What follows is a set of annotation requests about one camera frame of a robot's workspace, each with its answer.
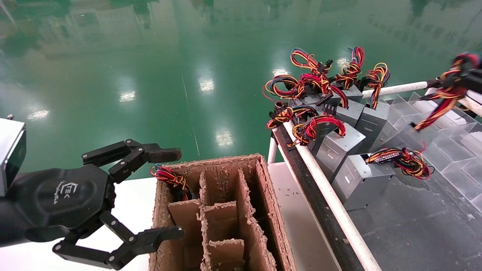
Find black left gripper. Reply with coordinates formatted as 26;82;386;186
9;139;186;270

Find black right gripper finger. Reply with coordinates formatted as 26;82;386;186
467;67;482;94

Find black pipe corner connector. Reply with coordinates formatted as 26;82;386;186
427;77;454;95

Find small white box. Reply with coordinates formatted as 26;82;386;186
414;99;439;113
433;107;467;128

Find brown cardboard divider box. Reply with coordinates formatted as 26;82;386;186
148;153;296;271

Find clear plastic divider tray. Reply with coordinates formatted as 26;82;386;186
378;91;482;213

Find short white rack leg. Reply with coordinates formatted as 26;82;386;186
267;136;278;164

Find long white rack pipe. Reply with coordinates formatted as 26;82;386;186
282;121;381;271

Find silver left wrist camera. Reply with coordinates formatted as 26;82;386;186
0;115;27;197

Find white rail frame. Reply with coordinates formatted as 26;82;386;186
271;126;364;271

